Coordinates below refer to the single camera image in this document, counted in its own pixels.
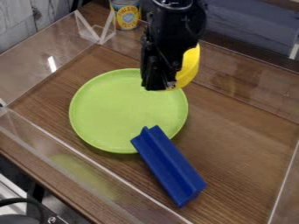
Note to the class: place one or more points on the blue plastic block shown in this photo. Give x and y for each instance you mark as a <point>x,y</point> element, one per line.
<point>169,166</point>

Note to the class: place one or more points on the yellow toy banana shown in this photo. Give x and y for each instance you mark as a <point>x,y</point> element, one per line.
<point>189,68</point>

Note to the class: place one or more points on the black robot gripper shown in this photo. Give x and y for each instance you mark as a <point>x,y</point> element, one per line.
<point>174,27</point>

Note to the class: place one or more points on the green round plate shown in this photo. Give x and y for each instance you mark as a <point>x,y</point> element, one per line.
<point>110,108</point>

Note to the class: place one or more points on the black metal table bracket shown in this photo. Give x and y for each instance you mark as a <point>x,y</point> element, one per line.
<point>36,194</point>

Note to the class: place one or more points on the clear acrylic enclosure wall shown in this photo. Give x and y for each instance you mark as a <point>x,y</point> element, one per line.
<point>240,137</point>

